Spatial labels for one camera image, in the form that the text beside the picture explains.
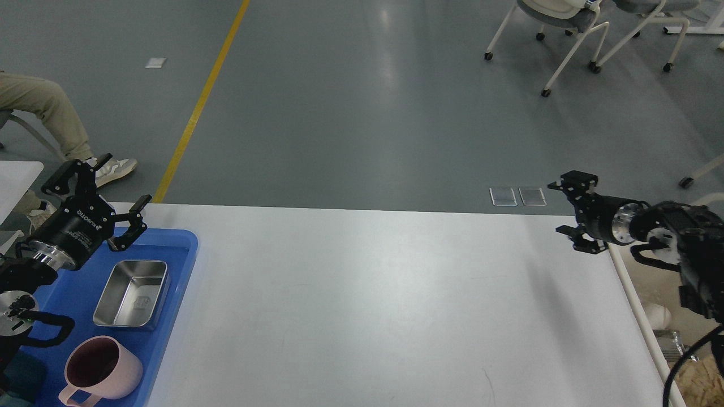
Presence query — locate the blue plastic tray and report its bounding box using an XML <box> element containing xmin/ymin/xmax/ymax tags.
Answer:
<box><xmin>21</xmin><ymin>229</ymin><xmax>197</xmax><ymax>406</ymax></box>

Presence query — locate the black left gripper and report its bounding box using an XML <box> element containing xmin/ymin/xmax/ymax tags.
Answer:
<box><xmin>27</xmin><ymin>154</ymin><xmax>152</xmax><ymax>271</ymax></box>

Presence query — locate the brown paper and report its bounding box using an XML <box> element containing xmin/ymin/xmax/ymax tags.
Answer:
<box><xmin>675</xmin><ymin>354</ymin><xmax>723</xmax><ymax>406</ymax></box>

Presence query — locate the right floor socket plate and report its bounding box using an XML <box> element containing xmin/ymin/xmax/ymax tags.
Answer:
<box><xmin>518</xmin><ymin>187</ymin><xmax>546</xmax><ymax>206</ymax></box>

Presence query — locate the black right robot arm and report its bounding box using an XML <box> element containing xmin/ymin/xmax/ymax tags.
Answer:
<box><xmin>548</xmin><ymin>171</ymin><xmax>723</xmax><ymax>406</ymax></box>

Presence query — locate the floor socket plate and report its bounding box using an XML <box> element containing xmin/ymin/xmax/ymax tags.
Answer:
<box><xmin>518</xmin><ymin>187</ymin><xmax>546</xmax><ymax>206</ymax></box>
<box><xmin>489</xmin><ymin>187</ymin><xmax>518</xmax><ymax>207</ymax></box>

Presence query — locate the left floor socket plate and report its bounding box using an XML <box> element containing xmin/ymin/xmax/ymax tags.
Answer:
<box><xmin>489</xmin><ymin>187</ymin><xmax>518</xmax><ymax>207</ymax></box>

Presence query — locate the teal object at corner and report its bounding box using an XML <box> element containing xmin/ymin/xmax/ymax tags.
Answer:
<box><xmin>2</xmin><ymin>351</ymin><xmax>47</xmax><ymax>406</ymax></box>

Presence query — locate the white chair leg right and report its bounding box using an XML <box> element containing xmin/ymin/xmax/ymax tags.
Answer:
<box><xmin>679</xmin><ymin>153</ymin><xmax>724</xmax><ymax>207</ymax></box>

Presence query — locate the foil tray inside bin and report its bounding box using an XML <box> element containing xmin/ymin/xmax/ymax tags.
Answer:
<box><xmin>653</xmin><ymin>330</ymin><xmax>691</xmax><ymax>368</ymax></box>

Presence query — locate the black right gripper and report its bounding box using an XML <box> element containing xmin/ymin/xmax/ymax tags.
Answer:
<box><xmin>546</xmin><ymin>170</ymin><xmax>648</xmax><ymax>254</ymax></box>

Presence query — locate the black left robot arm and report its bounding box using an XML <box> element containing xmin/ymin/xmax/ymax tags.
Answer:
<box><xmin>1</xmin><ymin>154</ymin><xmax>152</xmax><ymax>369</ymax></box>

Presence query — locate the beige plastic bin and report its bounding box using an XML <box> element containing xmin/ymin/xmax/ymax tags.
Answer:
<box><xmin>609</xmin><ymin>244</ymin><xmax>719</xmax><ymax>382</ymax></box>

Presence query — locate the person in khaki trousers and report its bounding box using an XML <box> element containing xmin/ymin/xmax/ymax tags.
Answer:
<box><xmin>1</xmin><ymin>71</ymin><xmax>138</xmax><ymax>232</ymax></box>

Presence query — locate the pink plastic mug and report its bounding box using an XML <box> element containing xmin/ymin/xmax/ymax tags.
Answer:
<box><xmin>58</xmin><ymin>335</ymin><xmax>143</xmax><ymax>406</ymax></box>

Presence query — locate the grey chair at left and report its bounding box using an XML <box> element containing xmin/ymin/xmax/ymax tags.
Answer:
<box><xmin>1</xmin><ymin>109</ymin><xmax>64</xmax><ymax>162</ymax></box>

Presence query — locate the stainless steel rectangular container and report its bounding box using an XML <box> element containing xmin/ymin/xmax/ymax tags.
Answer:
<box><xmin>93</xmin><ymin>260</ymin><xmax>171</xmax><ymax>331</ymax></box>

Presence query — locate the white side table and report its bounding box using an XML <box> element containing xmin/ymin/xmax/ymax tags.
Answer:
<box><xmin>1</xmin><ymin>160</ymin><xmax>44</xmax><ymax>224</ymax></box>

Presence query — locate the white office chair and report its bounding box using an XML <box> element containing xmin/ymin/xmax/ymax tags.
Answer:
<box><xmin>483</xmin><ymin>1</ymin><xmax>610</xmax><ymax>98</ymax></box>
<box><xmin>588</xmin><ymin>1</ymin><xmax>701</xmax><ymax>74</ymax></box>

